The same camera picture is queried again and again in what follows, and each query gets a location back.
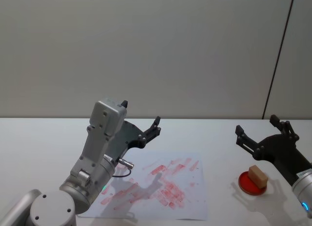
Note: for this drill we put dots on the tan wooden stamp block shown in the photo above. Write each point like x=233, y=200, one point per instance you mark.
x=258, y=176

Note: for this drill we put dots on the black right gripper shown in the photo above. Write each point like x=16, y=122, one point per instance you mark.
x=285, y=153

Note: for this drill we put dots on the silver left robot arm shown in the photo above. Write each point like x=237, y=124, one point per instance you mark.
x=92, y=162

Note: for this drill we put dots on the white paper with red stamps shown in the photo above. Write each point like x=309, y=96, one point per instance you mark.
x=168, y=179

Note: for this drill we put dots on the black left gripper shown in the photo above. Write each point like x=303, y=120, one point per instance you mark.
x=126, y=136

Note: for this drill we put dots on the round red ink pad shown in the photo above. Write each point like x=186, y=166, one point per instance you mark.
x=246, y=184

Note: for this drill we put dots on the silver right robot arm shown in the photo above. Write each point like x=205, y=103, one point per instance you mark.
x=303, y=187

